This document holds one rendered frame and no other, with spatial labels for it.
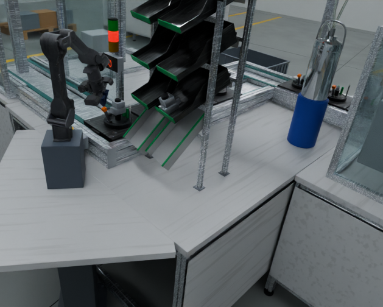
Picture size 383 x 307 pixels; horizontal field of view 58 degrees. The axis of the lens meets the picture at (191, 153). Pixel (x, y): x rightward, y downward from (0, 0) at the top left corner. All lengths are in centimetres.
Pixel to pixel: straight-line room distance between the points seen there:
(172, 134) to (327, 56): 84
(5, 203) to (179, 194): 67
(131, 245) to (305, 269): 104
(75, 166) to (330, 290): 136
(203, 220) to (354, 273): 81
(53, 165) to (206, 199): 62
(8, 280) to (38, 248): 112
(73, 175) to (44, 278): 100
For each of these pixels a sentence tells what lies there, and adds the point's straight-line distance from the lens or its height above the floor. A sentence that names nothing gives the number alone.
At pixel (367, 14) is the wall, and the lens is 1184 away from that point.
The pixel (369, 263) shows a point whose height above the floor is 62.
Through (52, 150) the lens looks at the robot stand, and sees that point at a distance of 142.
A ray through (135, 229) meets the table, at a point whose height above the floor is 86.
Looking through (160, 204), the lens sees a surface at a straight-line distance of 141.
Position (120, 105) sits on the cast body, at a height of 107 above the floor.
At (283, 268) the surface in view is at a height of 28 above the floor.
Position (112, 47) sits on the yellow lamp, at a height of 128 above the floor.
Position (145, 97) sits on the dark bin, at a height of 121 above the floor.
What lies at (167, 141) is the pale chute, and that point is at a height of 105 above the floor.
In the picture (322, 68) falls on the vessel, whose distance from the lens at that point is 183.
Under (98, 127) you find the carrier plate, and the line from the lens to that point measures 173.
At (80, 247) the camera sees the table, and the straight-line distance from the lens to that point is 126.
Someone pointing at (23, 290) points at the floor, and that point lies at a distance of 232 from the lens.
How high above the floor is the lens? 176
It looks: 31 degrees down
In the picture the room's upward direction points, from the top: 6 degrees clockwise
